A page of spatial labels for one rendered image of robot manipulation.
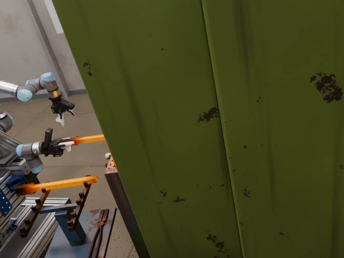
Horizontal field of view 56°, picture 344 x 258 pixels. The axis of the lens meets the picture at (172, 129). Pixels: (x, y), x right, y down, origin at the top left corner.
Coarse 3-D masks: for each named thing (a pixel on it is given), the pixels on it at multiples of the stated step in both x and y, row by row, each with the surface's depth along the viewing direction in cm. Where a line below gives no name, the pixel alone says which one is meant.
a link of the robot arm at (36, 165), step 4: (36, 156) 191; (28, 160) 189; (32, 160) 189; (36, 160) 191; (40, 160) 194; (28, 164) 191; (32, 164) 190; (36, 164) 191; (40, 164) 194; (32, 168) 192; (36, 168) 192; (40, 168) 194; (32, 172) 194; (36, 172) 193
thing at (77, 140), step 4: (76, 136) 184; (88, 136) 182; (92, 136) 181; (96, 136) 180; (100, 136) 179; (60, 140) 184; (64, 140) 183; (68, 140) 182; (72, 140) 181; (76, 140) 181; (80, 140) 181; (84, 140) 180; (88, 140) 180; (92, 140) 180; (96, 140) 180; (100, 140) 179; (72, 144) 183; (76, 144) 181
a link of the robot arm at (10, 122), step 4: (0, 104) 225; (0, 108) 225; (0, 112) 225; (4, 112) 229; (0, 116) 225; (4, 116) 227; (8, 116) 233; (0, 120) 225; (4, 120) 227; (8, 120) 231; (12, 120) 235; (4, 124) 227; (8, 124) 230; (12, 124) 235; (8, 128) 231
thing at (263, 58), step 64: (256, 0) 81; (320, 0) 80; (256, 64) 90; (320, 64) 89; (256, 128) 101; (320, 128) 99; (256, 192) 115; (320, 192) 112; (256, 256) 133; (320, 256) 129
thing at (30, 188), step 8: (88, 176) 152; (96, 176) 152; (24, 184) 156; (32, 184) 156; (40, 184) 155; (48, 184) 154; (56, 184) 152; (64, 184) 152; (72, 184) 151; (80, 184) 151; (16, 192) 157; (24, 192) 157; (32, 192) 155
